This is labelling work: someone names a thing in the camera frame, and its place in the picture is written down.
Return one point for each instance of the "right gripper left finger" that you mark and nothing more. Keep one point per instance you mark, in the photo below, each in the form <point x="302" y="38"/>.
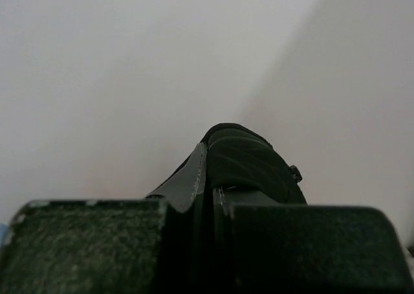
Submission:
<point x="150" y="245"/>

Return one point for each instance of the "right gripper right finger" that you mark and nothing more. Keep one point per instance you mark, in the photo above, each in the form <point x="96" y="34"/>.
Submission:
<point x="268" y="247"/>

